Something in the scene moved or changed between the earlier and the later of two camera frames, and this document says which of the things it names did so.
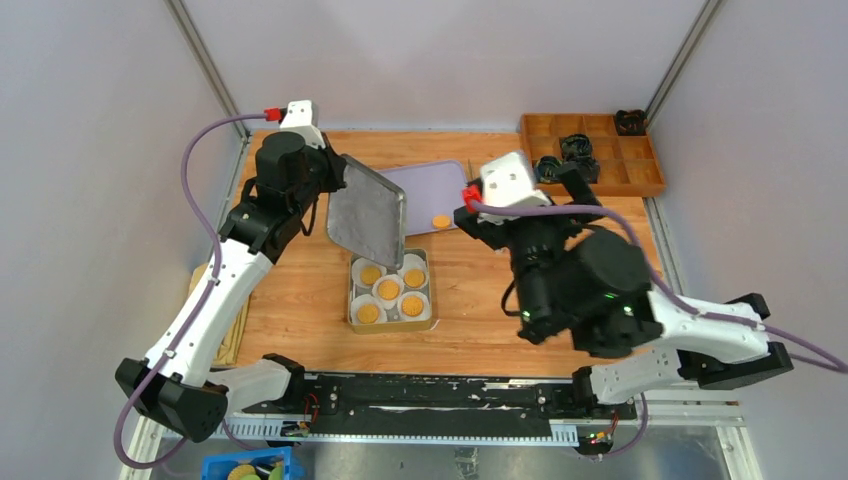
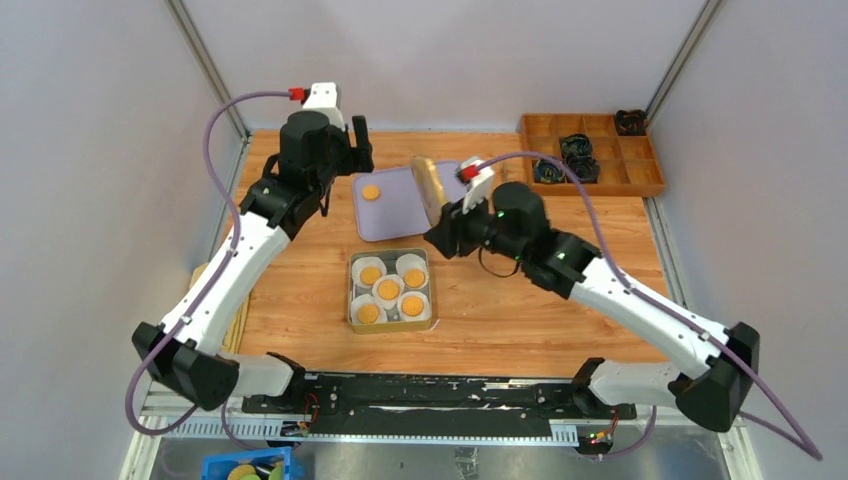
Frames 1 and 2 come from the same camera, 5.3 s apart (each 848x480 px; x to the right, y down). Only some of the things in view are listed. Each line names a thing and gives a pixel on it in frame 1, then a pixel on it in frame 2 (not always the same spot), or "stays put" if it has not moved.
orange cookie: x=369 y=274 stays put
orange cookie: x=388 y=290 stays put
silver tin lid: x=368 y=213 -> x=430 y=186
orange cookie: x=367 y=313 stays put
